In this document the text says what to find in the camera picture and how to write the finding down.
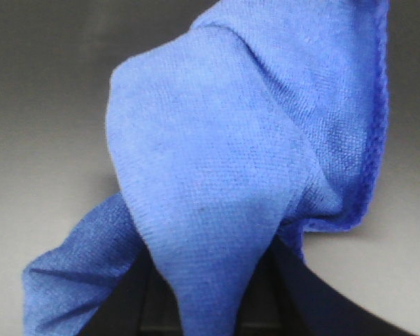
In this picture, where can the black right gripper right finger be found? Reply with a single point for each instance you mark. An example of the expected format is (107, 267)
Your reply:
(284, 297)

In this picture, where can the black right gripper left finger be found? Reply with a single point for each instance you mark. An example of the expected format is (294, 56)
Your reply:
(124, 311)

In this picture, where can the blue microfiber cloth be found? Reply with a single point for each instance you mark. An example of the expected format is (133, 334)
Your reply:
(265, 117)

